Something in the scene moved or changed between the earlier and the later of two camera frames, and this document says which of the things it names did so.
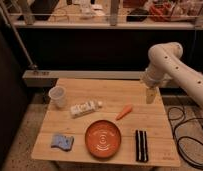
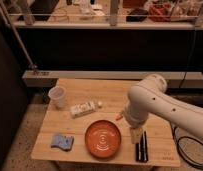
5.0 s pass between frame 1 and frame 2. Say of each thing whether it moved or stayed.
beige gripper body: moved
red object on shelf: stayed
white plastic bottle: stayed
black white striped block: stayed
